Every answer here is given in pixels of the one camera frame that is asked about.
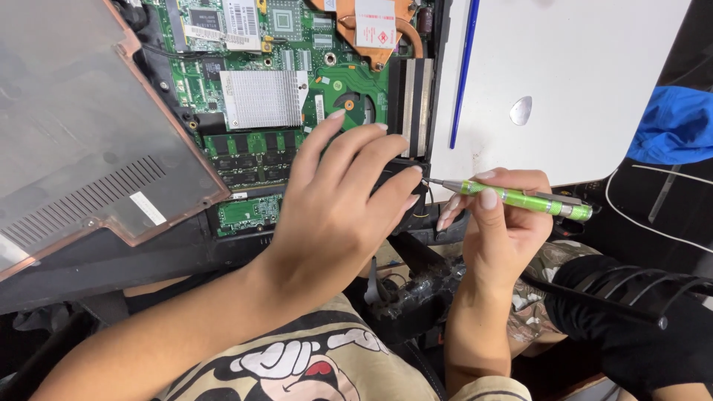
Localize white cable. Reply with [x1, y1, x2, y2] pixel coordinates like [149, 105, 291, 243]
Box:
[604, 164, 713, 255]

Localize green metal screwdriver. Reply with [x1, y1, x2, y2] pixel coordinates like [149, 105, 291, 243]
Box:
[426, 177, 595, 223]

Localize green laptop motherboard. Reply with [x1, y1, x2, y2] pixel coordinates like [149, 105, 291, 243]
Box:
[142, 0, 436, 163]

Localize small green circuit card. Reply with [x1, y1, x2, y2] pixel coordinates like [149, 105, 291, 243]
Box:
[215, 193, 283, 237]

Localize black taped bundle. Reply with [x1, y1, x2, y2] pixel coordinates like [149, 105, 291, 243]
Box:
[365, 255, 470, 345]

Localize silver metal pick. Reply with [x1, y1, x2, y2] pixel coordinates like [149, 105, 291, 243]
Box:
[509, 96, 534, 127]

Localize white labelled wireless card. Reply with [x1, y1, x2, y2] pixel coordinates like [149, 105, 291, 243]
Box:
[222, 0, 264, 52]

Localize black laptop fan housing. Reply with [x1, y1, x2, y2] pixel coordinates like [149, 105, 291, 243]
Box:
[370, 158, 434, 236]

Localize blue cloth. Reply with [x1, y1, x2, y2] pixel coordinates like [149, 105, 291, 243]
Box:
[626, 85, 713, 166]

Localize person's left hand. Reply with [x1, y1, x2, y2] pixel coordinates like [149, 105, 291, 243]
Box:
[248, 108, 424, 319]

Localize green memory modules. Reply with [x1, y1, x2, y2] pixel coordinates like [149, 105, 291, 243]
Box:
[203, 130, 305, 191]

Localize black laptop chassis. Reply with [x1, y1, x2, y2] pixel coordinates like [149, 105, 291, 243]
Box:
[0, 0, 475, 314]

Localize blue pen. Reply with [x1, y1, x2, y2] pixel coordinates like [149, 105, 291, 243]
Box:
[448, 0, 481, 150]

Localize beige cartoon print shirt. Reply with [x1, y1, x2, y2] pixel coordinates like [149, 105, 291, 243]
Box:
[149, 292, 534, 401]

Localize silver finned heatsink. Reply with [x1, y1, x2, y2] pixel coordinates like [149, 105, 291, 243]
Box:
[219, 69, 309, 130]

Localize metal ruler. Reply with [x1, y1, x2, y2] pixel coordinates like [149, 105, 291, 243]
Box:
[648, 164, 684, 225]

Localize camouflage shorts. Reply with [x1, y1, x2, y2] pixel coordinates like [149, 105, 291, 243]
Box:
[506, 239, 603, 344]

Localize black fabric bag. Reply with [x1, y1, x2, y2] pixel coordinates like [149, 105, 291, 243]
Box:
[543, 253, 713, 400]

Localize grey laptop bottom cover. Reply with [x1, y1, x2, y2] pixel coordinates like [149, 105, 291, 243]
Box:
[0, 0, 232, 283]

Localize copper heat pipe plate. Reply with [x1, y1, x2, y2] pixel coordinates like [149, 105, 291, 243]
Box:
[308, 0, 425, 71]

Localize person's right hand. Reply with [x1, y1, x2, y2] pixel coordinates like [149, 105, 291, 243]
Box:
[436, 168, 555, 291]

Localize black thin rod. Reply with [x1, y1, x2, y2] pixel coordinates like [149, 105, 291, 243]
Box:
[520, 267, 669, 330]

